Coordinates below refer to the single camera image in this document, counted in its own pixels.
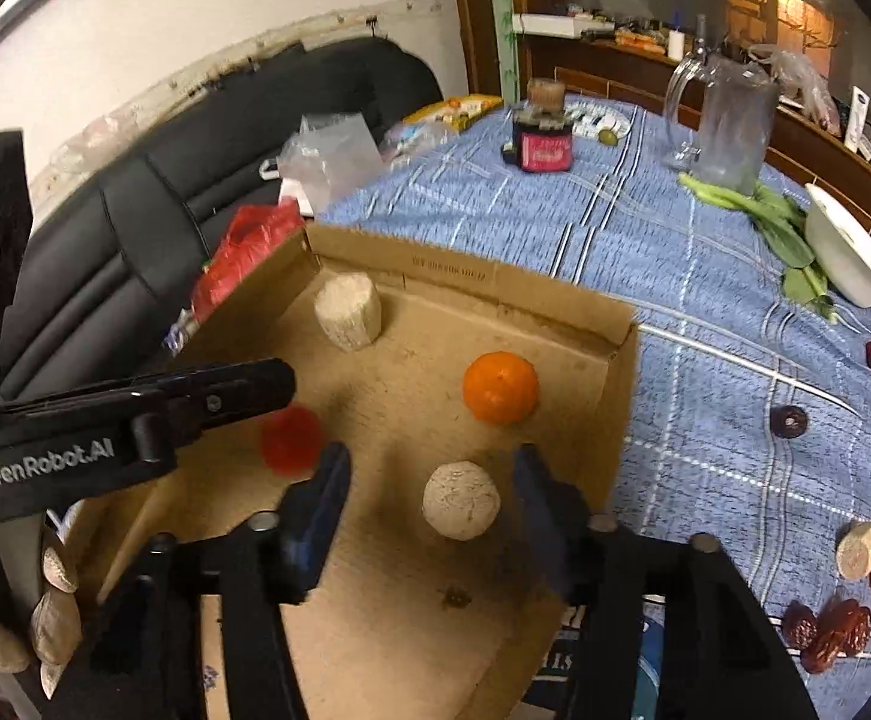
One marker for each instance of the dark bottle with red label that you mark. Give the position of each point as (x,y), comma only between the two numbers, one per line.
(542,142)

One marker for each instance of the white bottle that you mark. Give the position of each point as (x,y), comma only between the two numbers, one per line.
(676,45)

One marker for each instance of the round beige yam piece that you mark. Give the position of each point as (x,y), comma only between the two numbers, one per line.
(462,501)

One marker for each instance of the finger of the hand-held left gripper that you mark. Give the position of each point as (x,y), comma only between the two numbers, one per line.
(218,394)

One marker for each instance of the white tube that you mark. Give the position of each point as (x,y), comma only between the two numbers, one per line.
(858,120)

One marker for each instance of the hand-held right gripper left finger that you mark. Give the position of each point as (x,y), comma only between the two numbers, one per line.
(315,532)

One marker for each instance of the clear plastic bag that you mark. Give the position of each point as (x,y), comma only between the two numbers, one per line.
(334,157)

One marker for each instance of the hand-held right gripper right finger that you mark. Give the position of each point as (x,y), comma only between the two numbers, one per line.
(548,532)

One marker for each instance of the person's left hand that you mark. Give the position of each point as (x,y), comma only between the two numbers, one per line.
(53,626)

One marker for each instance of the dark round fruit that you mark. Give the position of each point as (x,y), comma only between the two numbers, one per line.
(789,422)

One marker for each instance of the orange tangerine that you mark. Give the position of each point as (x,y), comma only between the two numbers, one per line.
(501,388)

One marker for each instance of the red plastic bag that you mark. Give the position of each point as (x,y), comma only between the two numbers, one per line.
(248,255)

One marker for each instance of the green leafy vegetable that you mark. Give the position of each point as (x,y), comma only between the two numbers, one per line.
(777,225)

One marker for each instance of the blue printed bag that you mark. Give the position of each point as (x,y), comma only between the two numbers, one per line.
(561,660)

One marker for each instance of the bamboo print wall scroll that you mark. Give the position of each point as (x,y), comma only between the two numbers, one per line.
(503,15)

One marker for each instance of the green olive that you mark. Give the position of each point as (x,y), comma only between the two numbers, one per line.
(609,137)

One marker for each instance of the white flat box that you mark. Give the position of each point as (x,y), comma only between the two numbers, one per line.
(549,25)

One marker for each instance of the white bowl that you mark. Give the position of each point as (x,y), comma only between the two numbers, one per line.
(848,247)

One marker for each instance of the beige cylindrical yam piece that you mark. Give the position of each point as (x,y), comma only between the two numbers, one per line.
(347,311)

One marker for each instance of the yellow snack packet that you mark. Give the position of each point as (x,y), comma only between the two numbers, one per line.
(454,109)

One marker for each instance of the red round fruit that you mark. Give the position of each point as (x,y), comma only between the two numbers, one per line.
(293,442)

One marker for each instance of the black leather sofa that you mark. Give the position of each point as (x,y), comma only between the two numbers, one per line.
(143,240)

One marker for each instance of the cardboard box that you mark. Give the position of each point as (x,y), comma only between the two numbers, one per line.
(405,345)

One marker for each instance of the glass mug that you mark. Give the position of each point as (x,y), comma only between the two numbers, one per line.
(732,127)

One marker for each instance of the crumpled plastic bag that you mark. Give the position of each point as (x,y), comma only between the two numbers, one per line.
(799,79)

